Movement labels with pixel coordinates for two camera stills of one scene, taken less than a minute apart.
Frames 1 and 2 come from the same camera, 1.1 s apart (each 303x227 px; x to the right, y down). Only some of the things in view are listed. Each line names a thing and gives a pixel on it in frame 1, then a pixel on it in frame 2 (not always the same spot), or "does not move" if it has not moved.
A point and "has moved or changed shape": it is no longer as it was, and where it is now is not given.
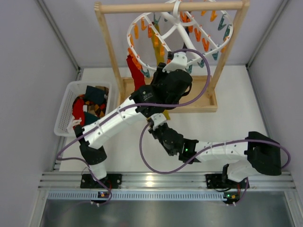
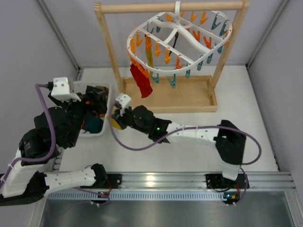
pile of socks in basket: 87,109 does not move
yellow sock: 166,113 has moved or changed shape
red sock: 137,73 has moved or changed shape
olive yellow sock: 158,47 -> 149,54
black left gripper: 160,71 -> 93,99
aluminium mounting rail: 161,180 does not move
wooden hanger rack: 202,98 does not move
